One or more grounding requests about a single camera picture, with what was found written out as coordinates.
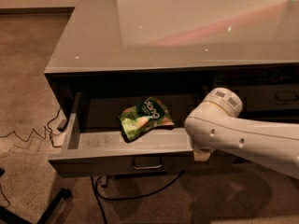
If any grey cabinet with glossy top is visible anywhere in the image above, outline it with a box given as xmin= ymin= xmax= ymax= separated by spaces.
xmin=43 ymin=0 xmax=299 ymax=189

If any dark drawer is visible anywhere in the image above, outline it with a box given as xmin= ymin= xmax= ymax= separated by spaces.
xmin=49 ymin=93 xmax=235 ymax=177
xmin=214 ymin=68 xmax=299 ymax=123

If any thick black floor cable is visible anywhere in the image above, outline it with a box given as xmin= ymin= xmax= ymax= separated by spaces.
xmin=89 ymin=170 xmax=186 ymax=224

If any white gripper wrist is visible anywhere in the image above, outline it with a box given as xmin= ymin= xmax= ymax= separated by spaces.
xmin=191 ymin=140 xmax=215 ymax=162

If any thin tangled black wire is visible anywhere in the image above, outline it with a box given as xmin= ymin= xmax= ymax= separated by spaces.
xmin=0 ymin=108 xmax=68 ymax=150

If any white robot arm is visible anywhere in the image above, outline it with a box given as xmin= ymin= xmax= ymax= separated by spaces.
xmin=184 ymin=88 xmax=299 ymax=179

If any green snack bag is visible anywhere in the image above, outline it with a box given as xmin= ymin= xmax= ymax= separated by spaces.
xmin=119 ymin=97 xmax=175 ymax=142

